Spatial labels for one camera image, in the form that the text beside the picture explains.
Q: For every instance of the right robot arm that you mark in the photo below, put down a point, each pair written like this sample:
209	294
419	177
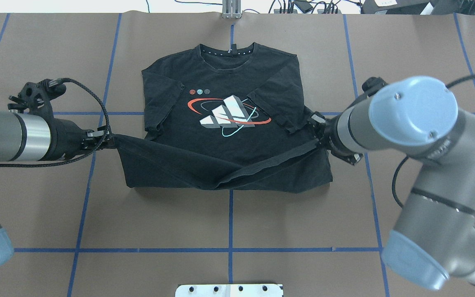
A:
433	239

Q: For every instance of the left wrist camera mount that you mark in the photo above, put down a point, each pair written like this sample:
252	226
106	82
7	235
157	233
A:
36	98

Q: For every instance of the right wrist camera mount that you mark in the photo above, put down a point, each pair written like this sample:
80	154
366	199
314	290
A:
372	85

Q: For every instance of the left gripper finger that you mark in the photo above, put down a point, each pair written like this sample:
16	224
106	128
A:
90	145
98	134

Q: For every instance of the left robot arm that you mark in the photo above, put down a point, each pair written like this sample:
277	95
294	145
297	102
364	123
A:
39	139

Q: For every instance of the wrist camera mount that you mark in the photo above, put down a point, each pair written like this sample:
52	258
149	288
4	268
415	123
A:
372	85
36	98

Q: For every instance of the aluminium frame post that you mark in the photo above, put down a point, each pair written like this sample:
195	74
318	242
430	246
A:
231	9

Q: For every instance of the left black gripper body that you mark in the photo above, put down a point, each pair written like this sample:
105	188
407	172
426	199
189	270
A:
65	139

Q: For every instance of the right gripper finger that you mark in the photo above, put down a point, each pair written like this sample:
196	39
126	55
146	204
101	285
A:
320	138
318	121

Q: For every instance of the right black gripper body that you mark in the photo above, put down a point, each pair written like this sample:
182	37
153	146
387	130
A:
330	133

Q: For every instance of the white camera pole base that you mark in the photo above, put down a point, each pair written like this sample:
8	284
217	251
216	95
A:
230	290

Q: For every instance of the black t-shirt with logo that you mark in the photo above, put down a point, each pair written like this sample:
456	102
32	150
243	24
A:
225	120

